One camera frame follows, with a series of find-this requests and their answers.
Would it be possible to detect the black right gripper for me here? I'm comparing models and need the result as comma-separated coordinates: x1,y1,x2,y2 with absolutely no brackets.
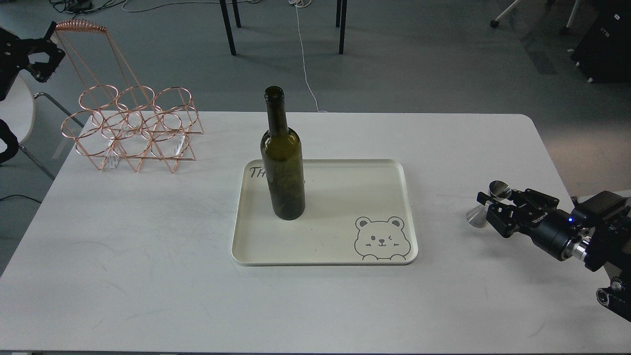
476,188,580,261

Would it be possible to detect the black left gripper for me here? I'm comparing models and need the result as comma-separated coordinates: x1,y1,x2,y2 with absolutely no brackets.
0,22,66,83

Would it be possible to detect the steel double jigger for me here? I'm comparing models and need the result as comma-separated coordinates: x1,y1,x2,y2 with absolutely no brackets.
466,180,511,228

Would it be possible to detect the dark green wine bottle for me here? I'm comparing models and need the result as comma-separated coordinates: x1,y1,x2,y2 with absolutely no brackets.
260,85,306,220

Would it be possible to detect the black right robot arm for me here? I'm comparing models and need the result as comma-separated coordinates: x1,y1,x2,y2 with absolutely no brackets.
476,188,631,320

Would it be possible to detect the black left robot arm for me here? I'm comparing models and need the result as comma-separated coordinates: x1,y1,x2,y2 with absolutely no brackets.
0,22,66,163

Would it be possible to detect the cream bear serving tray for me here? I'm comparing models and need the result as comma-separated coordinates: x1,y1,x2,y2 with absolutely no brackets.
232,159,419,267

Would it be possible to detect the black equipment at top right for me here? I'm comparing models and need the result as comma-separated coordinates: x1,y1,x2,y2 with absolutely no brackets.
570,0,631,82

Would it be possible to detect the white chair base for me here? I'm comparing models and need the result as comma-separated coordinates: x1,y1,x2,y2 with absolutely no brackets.
490,0,582,34

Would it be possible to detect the black table leg left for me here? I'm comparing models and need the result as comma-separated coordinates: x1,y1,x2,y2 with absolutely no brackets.
219,0,242,56

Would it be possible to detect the black table leg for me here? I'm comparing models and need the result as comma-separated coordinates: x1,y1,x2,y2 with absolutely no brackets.
219,0,242,56
335,0,348,55

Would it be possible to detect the black table leg right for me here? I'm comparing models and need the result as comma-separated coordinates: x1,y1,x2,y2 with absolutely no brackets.
335,0,348,55

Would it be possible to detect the black cable bundle on floor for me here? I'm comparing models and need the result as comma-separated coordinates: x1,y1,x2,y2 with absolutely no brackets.
49,0,126,14

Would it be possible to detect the copper wire bottle rack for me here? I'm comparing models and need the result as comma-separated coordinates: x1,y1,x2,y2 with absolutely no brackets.
53,19,205,173

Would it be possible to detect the white floor cable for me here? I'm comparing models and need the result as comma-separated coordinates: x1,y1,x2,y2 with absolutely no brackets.
288,0,329,113

